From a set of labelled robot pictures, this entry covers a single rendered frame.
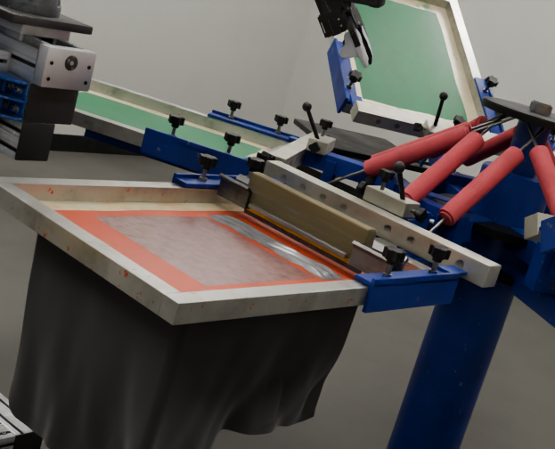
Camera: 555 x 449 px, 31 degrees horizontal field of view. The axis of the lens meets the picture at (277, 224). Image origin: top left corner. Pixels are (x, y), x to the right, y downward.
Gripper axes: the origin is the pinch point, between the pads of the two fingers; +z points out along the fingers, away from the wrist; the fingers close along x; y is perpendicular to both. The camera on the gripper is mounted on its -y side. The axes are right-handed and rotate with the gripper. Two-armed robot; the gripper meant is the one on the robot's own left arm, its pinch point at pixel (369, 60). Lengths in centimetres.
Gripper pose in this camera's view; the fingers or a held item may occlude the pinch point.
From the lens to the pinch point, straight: 242.8
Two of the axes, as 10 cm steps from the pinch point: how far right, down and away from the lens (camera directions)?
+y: -8.8, 2.9, 3.8
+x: -3.0, 2.9, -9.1
